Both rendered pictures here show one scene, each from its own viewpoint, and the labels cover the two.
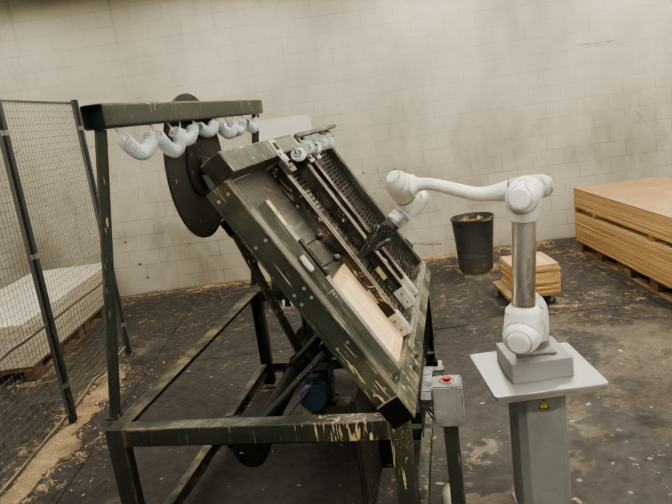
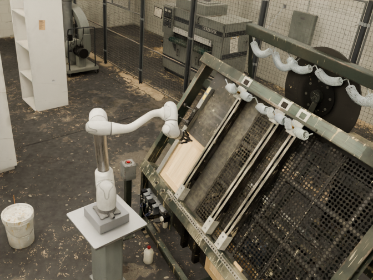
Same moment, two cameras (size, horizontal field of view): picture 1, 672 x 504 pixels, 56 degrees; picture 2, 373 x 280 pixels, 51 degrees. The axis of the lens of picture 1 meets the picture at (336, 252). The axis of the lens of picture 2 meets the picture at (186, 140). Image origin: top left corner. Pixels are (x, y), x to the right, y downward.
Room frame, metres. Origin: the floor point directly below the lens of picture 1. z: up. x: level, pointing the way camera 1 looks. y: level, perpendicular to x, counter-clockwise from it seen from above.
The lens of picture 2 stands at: (5.01, -2.16, 3.02)
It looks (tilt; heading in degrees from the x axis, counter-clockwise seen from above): 30 degrees down; 136
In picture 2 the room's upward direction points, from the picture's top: 6 degrees clockwise
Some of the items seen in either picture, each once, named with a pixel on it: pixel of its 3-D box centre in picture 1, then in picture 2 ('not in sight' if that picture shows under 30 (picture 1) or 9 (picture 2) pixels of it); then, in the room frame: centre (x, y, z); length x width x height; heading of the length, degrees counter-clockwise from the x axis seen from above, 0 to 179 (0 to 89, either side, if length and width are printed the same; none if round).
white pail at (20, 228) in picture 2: not in sight; (18, 222); (1.82, -1.29, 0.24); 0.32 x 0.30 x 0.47; 179
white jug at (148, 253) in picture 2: (452, 495); (148, 254); (2.82, -0.41, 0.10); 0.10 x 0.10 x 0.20
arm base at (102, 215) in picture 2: (531, 342); (107, 209); (2.80, -0.86, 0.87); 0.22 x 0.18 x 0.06; 174
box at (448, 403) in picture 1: (448, 401); (128, 170); (2.38, -0.37, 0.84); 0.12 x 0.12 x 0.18; 78
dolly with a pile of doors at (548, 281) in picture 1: (524, 279); not in sight; (5.96, -1.80, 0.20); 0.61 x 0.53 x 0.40; 179
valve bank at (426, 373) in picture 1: (437, 387); (152, 207); (2.82, -0.40, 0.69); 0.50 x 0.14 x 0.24; 168
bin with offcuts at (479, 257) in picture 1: (474, 242); not in sight; (7.26, -1.63, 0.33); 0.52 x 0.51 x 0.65; 179
